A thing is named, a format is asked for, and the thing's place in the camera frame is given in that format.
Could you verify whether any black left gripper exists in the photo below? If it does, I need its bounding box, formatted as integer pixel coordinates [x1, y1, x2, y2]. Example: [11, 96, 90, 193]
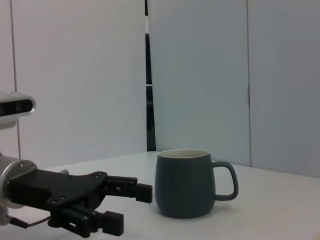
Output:
[8, 169, 109, 210]

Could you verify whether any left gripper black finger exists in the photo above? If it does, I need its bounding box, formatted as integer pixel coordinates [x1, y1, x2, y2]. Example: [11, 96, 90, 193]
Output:
[100, 175, 153, 204]
[48, 202, 125, 238]

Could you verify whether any dark grey ceramic mug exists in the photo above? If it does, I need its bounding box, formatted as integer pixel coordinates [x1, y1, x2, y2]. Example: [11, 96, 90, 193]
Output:
[154, 148, 239, 219]

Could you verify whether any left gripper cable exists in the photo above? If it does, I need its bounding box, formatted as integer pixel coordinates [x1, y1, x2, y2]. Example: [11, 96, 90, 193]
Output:
[9, 216, 53, 229]

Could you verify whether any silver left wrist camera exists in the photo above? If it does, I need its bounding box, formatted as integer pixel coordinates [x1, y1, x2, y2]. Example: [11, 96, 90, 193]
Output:
[0, 90, 37, 131]

